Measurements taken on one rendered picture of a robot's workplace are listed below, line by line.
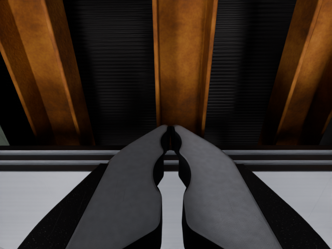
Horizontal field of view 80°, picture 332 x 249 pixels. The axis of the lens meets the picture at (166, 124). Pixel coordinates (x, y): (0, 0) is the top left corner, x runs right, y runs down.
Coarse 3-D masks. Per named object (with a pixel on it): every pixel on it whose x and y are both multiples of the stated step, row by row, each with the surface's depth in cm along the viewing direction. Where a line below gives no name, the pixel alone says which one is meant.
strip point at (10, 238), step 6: (0, 222) 27; (0, 228) 27; (6, 228) 27; (0, 234) 28; (6, 234) 28; (0, 240) 29; (6, 240) 29; (12, 240) 29; (0, 246) 30; (6, 246) 30; (12, 246) 30; (18, 246) 30
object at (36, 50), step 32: (0, 0) 27; (32, 0) 28; (0, 32) 27; (32, 32) 30; (64, 32) 29; (32, 64) 32; (64, 64) 29; (32, 96) 33; (64, 96) 35; (32, 128) 33; (64, 128) 38
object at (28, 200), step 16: (0, 176) 23; (16, 176) 23; (32, 176) 22; (0, 192) 24; (16, 192) 24; (32, 192) 24; (48, 192) 24; (0, 208) 25; (16, 208) 25; (32, 208) 25; (48, 208) 25; (16, 224) 27; (32, 224) 27; (16, 240) 29
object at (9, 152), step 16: (0, 160) 23; (16, 160) 23; (32, 160) 23; (48, 160) 23; (64, 160) 23; (80, 160) 23; (96, 160) 23; (176, 160) 22; (240, 160) 22; (256, 160) 22; (272, 160) 22; (288, 160) 22; (304, 160) 22; (320, 160) 22
